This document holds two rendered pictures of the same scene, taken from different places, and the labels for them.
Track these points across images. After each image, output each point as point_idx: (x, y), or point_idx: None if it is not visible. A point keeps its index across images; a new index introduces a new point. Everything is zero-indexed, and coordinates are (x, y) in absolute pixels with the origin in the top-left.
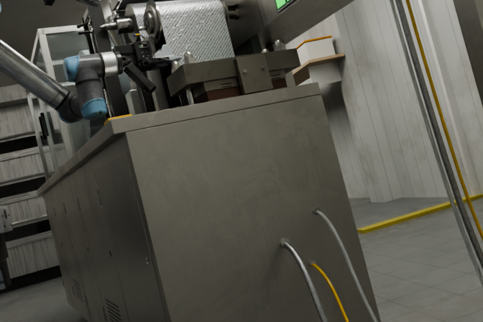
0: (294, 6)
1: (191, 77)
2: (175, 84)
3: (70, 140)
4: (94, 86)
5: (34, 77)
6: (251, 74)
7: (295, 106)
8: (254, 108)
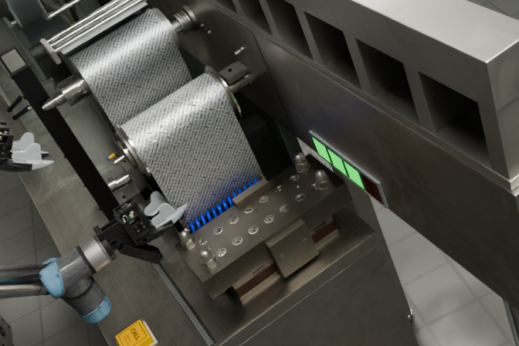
0: None
1: (216, 290)
2: (191, 269)
3: (11, 112)
4: (89, 297)
5: (6, 293)
6: (290, 253)
7: (348, 273)
8: (299, 304)
